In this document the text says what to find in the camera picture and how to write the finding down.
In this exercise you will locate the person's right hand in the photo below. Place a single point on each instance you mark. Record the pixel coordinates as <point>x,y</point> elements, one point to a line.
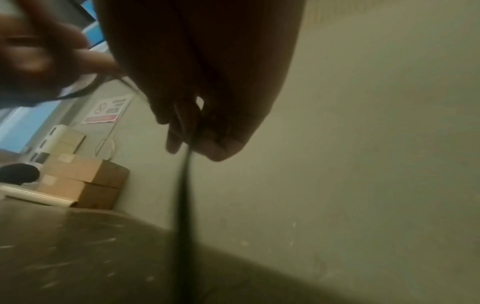
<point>210,59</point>

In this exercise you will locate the person's left hand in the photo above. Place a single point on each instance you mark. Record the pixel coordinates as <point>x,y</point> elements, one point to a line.
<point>33,59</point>

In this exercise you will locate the white appliance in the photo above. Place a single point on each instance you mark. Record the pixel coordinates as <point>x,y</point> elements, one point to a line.
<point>50,142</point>

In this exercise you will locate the small pale cardboard box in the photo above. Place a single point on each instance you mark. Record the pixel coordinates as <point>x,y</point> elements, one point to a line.
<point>71,141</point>

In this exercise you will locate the black round object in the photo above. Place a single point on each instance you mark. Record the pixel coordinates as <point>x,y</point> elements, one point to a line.
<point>18,173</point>

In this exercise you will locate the large brown cardboard box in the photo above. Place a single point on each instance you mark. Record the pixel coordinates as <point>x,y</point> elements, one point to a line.
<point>88,170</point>

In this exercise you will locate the flat brown cardboard box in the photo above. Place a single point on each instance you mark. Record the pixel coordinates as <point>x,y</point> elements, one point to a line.
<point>82,193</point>

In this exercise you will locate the white and red wall poster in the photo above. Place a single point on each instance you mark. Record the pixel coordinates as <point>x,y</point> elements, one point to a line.
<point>108,109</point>

